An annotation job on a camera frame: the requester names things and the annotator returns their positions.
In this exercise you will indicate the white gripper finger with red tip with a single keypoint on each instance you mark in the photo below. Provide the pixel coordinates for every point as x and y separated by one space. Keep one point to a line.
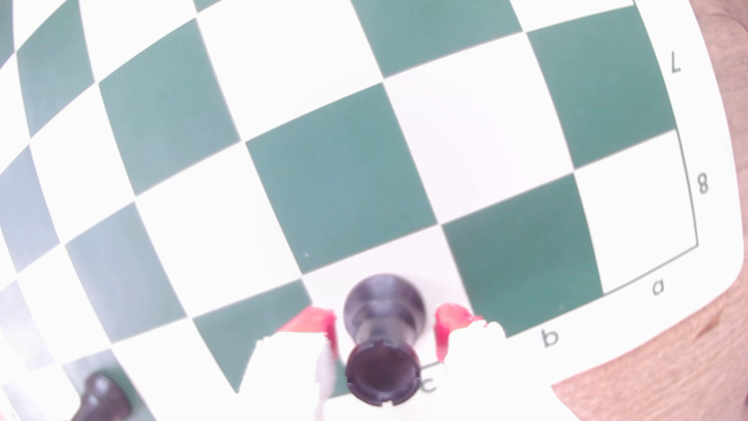
286 368
491 374

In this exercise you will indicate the black rook chess piece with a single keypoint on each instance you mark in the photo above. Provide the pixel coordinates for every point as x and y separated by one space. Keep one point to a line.
102 402
383 327

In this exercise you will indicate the green and white chess mat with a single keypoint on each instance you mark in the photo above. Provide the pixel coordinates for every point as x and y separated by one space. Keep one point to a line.
339 175

